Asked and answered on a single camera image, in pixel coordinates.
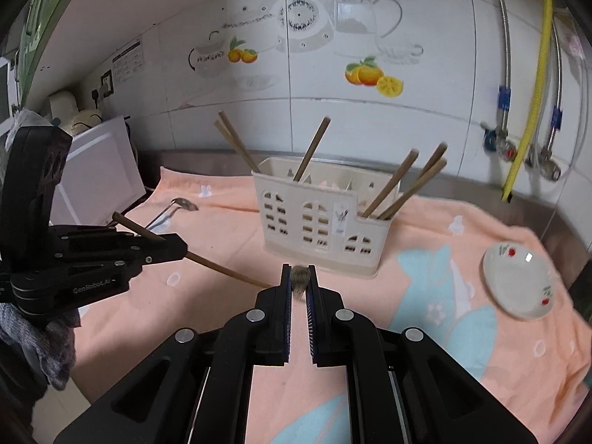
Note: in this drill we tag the pink paper tag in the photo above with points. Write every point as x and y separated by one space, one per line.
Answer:
574 44

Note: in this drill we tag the metal spoon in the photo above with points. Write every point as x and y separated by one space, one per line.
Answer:
182 203

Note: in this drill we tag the metal water valve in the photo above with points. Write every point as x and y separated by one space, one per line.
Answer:
502 143
548 166

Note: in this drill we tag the orange printed towel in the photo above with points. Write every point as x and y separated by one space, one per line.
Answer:
439 226

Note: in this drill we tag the wall plug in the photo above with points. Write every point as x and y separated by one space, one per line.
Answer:
95 94

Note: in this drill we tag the person's left hand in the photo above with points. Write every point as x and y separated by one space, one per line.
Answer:
51 347

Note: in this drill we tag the wall instruction sticker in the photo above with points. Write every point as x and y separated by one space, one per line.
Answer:
128 62

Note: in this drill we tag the beige cooker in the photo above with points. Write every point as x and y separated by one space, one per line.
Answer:
85 120

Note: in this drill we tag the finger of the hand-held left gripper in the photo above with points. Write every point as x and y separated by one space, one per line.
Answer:
125 269
115 240

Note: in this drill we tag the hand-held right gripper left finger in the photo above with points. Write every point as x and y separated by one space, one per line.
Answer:
270 323

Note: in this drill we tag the black wall socket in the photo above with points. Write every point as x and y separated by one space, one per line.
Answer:
107 84

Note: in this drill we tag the white flowered plate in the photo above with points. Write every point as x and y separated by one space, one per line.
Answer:
513 282

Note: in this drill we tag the cream plastic utensil holder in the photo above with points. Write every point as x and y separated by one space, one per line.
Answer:
293 222

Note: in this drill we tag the wall cabinet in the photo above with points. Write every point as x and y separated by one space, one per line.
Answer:
115 9

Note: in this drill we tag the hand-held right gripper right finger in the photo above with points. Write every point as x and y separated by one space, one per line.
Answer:
328 323

